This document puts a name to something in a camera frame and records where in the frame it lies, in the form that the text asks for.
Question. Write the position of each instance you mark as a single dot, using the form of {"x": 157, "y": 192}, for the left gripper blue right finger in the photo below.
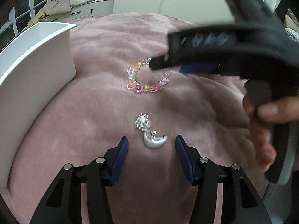
{"x": 241, "y": 201}

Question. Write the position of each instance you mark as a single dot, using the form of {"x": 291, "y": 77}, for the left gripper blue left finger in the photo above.
{"x": 61, "y": 202}

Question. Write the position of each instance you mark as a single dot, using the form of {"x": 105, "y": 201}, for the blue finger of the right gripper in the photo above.
{"x": 198, "y": 68}
{"x": 162, "y": 61}

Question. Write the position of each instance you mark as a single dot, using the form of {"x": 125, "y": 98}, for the person's right hand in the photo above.
{"x": 281, "y": 111}

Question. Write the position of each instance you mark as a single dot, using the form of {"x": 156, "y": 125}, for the pink plush blanket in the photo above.
{"x": 93, "y": 112}

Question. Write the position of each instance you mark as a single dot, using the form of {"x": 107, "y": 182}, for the white wardrobe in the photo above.
{"x": 195, "y": 11}

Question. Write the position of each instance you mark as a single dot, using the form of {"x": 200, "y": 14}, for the white drawer cabinet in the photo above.
{"x": 91, "y": 9}

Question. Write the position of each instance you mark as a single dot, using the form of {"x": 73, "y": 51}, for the white rectangular storage box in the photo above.
{"x": 35, "y": 67}

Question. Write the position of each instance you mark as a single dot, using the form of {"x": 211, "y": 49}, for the large window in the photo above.
{"x": 16, "y": 20}

